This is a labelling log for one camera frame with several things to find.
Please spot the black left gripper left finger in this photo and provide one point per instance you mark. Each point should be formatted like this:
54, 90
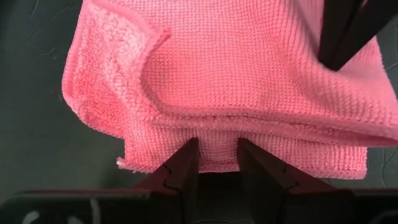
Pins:
155, 205

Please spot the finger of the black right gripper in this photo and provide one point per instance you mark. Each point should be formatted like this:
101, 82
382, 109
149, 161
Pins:
370, 21
339, 28

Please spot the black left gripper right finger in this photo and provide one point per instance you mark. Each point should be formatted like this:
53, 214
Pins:
295, 205

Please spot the pink microfiber towel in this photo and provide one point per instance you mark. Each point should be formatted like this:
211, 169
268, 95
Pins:
233, 77

